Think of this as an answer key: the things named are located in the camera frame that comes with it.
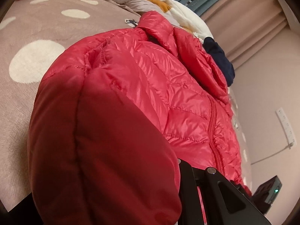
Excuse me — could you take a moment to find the white plush goose toy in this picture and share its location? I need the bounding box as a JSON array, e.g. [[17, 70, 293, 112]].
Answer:
[[147, 0, 214, 43]]

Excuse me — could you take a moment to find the white wall power strip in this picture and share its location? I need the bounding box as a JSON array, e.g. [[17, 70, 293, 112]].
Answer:
[[276, 107, 297, 149]]

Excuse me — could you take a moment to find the black box green light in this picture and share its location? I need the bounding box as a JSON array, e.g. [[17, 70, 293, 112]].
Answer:
[[230, 175, 283, 215]]

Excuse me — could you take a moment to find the navy blue garment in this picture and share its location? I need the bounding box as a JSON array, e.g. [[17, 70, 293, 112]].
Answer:
[[203, 37, 236, 87]]

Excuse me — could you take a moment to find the pink curtain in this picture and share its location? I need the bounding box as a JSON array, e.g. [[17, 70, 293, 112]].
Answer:
[[199, 0, 288, 69]]

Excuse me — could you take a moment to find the bright red hooded down jacket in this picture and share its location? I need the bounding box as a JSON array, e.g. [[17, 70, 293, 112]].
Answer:
[[27, 11, 243, 224]]

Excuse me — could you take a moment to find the brown polka dot bedspread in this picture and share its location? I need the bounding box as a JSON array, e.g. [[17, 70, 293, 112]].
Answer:
[[1, 0, 251, 210]]

